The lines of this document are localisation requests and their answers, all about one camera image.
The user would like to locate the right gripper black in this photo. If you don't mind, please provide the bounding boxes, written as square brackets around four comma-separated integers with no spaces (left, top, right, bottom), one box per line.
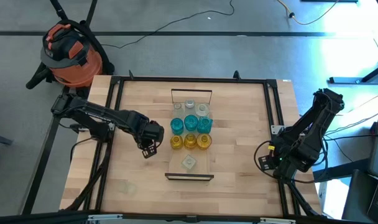
[259,142,305,180]

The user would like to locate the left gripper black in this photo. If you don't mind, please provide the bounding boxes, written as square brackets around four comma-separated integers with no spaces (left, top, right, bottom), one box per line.
[136,119,165,159]

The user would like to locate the yellow textured glass vase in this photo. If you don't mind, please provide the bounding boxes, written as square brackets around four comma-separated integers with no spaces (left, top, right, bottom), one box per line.
[196,133,213,150]
[170,134,184,150]
[183,133,198,149]

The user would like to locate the blue textured glass vase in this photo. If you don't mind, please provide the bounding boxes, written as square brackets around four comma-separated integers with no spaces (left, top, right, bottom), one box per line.
[170,117,185,136]
[183,114,200,132]
[196,116,214,134]

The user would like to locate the square clear glass vase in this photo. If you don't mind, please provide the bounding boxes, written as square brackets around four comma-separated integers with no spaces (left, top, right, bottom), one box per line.
[181,154,198,170]

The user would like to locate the clear diamond-cut glass vase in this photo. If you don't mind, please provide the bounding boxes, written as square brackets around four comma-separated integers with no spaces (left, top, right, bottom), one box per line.
[195,103,210,118]

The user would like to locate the black desk foot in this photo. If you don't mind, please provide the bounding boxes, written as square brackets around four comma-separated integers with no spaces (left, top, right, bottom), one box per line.
[328,55,378,85]

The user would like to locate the orange and black shop vacuum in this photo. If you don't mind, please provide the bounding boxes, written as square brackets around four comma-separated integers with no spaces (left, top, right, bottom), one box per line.
[40,22,104,88]

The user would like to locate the black stand legs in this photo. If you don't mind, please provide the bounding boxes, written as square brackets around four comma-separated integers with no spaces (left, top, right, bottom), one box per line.
[50,0,98,26]

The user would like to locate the silver aluminium bracket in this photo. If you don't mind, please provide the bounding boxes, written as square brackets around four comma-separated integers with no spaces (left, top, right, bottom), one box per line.
[88,213,123,222]
[260,217,295,224]

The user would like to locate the black aluminium table frame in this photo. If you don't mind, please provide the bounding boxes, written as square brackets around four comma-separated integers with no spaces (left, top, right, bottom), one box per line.
[0,70,378,224]

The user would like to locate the black power cable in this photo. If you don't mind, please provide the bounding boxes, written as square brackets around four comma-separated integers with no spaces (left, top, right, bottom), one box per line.
[324,133,378,166]

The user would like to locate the white cable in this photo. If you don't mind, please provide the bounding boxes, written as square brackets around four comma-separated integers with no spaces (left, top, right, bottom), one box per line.
[341,105,378,131]

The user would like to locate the orange floor cable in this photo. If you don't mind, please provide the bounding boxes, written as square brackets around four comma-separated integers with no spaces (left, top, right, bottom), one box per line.
[275,0,341,26]

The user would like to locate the grey floor bracket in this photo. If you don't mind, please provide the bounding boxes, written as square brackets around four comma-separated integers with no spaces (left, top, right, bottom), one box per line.
[0,132,14,146]

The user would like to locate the thin black floor cable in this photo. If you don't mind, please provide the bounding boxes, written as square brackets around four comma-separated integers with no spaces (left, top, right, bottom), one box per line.
[101,0,236,50]

